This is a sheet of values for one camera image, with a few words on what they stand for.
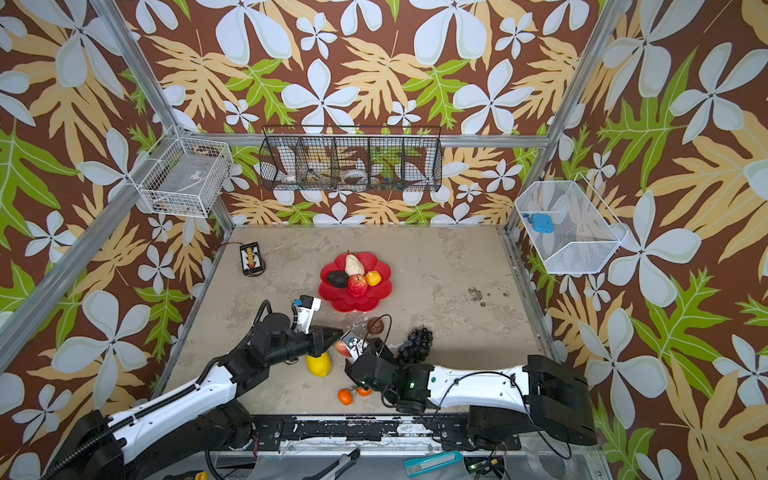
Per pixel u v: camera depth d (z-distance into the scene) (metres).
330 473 0.69
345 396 0.78
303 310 0.71
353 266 1.01
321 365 0.82
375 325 0.90
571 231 0.83
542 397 0.41
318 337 0.68
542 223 0.85
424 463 0.70
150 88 0.80
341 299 1.01
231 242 1.17
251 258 1.08
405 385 0.57
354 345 0.64
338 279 0.99
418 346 0.86
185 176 0.86
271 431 0.75
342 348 0.76
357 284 0.95
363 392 0.78
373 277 0.99
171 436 0.49
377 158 0.96
